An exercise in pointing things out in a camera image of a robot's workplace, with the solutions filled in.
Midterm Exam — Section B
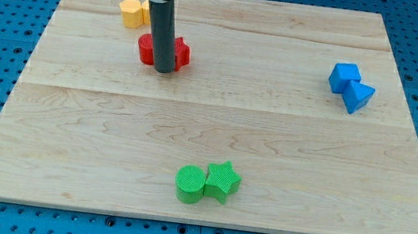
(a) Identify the red cylinder block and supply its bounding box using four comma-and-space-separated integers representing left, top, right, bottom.
137, 33, 154, 65

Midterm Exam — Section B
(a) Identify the light wooden board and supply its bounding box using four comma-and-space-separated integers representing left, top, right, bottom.
0, 0, 418, 234

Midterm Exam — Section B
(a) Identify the yellow block behind rod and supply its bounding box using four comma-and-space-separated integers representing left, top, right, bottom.
141, 0, 151, 25

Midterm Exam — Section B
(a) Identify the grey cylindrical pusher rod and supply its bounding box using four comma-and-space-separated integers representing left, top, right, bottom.
149, 0, 175, 74

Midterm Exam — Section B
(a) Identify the green star block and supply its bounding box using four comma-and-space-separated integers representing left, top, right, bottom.
203, 161, 241, 205

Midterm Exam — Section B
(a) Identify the blue cube block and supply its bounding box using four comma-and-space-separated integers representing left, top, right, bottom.
328, 63, 362, 94

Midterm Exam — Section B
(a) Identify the blue triangle block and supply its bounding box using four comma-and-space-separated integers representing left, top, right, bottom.
342, 80, 375, 114

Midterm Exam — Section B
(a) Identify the green cylinder block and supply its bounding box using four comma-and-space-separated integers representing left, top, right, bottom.
175, 165, 205, 204

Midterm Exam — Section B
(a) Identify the red star block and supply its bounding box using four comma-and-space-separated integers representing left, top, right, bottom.
174, 37, 191, 71

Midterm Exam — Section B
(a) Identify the yellow hexagon block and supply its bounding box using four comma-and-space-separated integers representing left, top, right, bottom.
119, 0, 144, 29

